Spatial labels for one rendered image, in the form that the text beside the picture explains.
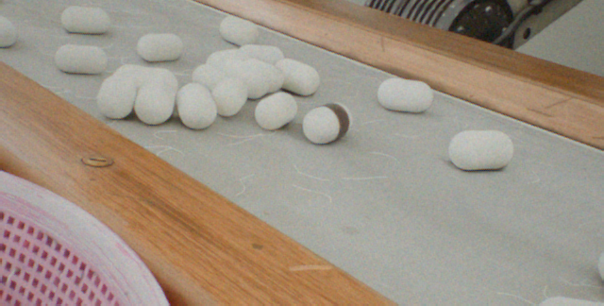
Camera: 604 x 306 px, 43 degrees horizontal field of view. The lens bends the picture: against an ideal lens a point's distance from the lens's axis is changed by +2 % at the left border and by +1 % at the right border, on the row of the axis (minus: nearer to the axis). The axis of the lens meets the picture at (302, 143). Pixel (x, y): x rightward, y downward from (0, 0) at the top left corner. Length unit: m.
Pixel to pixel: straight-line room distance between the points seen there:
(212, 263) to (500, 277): 0.13
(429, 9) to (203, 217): 0.57
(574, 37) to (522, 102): 1.99
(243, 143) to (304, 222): 0.09
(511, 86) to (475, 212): 0.21
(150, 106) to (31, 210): 0.16
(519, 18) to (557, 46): 1.70
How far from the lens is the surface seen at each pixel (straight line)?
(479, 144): 0.42
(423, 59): 0.60
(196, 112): 0.40
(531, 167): 0.46
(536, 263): 0.34
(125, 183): 0.28
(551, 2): 0.92
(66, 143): 0.32
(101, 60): 0.49
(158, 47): 0.53
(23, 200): 0.26
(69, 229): 0.25
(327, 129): 0.41
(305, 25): 0.68
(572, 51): 2.55
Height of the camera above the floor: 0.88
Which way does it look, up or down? 20 degrees down
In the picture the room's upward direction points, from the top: 9 degrees clockwise
